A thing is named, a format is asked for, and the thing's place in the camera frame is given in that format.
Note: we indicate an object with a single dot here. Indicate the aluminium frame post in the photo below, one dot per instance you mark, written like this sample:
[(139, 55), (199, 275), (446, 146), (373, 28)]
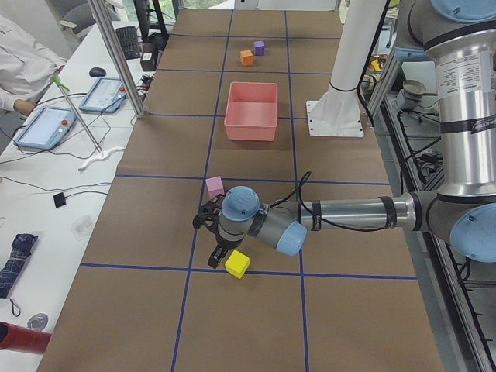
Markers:
[(105, 26)]

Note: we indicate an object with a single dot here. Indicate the black box with label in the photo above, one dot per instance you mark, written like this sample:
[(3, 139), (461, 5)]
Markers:
[(149, 56)]

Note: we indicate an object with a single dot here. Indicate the far blue teach pendant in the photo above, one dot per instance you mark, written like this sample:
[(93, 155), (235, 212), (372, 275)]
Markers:
[(106, 95)]

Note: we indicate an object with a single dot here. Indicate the person in white shirt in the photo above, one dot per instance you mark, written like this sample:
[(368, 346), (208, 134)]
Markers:
[(27, 68)]

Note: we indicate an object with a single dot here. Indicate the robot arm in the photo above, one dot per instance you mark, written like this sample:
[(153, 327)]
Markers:
[(459, 36)]

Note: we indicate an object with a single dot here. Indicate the pink foam cube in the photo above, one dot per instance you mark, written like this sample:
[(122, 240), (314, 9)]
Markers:
[(214, 187)]

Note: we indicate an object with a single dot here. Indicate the yellow foam cube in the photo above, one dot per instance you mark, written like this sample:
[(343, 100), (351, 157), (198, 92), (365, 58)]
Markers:
[(237, 264)]

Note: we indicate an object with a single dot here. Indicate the purple foam cube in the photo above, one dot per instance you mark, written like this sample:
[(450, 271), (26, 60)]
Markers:
[(258, 47)]

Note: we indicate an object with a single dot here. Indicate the black keyboard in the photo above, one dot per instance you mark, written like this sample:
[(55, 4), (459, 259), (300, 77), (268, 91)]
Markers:
[(128, 40)]

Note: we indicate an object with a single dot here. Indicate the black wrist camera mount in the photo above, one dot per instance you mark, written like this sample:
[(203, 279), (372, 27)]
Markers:
[(208, 215)]

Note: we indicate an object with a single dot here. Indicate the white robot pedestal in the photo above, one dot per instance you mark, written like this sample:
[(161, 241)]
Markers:
[(337, 112)]

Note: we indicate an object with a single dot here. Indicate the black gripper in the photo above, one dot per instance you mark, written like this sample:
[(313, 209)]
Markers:
[(224, 246)]

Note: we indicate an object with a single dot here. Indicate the folded blue umbrella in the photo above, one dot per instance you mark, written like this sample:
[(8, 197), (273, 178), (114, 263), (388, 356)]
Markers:
[(21, 250)]

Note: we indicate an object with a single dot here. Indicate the orange foam cube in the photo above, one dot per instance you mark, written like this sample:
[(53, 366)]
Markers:
[(246, 58)]

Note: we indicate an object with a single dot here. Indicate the black computer mouse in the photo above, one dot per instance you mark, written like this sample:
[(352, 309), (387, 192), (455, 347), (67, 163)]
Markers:
[(97, 72)]

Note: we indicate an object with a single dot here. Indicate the metal rod with green tip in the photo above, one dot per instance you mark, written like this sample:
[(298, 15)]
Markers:
[(64, 91)]

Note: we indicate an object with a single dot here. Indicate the blue teach pendant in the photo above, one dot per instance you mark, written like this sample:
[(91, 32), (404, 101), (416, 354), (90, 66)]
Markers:
[(106, 95), (46, 128)]

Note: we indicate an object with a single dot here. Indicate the red cylinder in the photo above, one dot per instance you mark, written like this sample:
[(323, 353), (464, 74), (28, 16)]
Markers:
[(21, 339)]

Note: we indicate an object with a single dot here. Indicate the pink plastic bin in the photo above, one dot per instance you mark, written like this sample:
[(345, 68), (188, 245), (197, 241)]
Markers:
[(252, 111)]

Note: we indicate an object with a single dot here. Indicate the near blue teach pendant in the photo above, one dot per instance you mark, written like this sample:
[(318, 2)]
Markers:
[(46, 128)]

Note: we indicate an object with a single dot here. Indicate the small black square device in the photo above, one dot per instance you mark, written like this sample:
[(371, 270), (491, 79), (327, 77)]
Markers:
[(59, 200)]

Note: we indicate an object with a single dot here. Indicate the round metal disc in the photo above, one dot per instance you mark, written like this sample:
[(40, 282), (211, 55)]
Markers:
[(38, 321)]

